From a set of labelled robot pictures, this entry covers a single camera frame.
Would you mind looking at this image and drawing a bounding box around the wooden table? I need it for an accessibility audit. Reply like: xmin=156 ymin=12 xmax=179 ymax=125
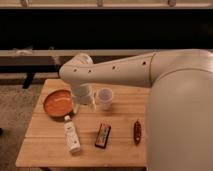
xmin=16 ymin=79 xmax=149 ymax=168

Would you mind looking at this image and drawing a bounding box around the white ceramic cup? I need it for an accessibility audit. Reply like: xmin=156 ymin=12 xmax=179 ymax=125
xmin=96 ymin=88 xmax=114 ymax=110

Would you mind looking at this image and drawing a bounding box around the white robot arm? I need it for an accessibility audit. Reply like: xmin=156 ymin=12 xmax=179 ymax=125
xmin=59 ymin=49 xmax=213 ymax=171

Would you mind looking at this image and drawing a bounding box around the orange plate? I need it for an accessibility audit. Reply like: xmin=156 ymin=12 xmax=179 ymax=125
xmin=43 ymin=89 xmax=74 ymax=117

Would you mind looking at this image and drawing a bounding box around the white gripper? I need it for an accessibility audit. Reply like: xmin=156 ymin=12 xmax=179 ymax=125
xmin=71 ymin=84 xmax=96 ymax=111

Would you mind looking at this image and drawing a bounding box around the white plastic bottle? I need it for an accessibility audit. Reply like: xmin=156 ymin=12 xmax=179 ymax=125
xmin=64 ymin=115 xmax=81 ymax=154

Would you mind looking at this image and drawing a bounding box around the metal rail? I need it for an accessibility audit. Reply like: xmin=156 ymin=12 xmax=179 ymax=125
xmin=0 ymin=49 xmax=149 ymax=66

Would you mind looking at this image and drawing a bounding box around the brown oblong object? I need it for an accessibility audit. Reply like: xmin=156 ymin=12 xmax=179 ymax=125
xmin=133 ymin=121 xmax=142 ymax=145

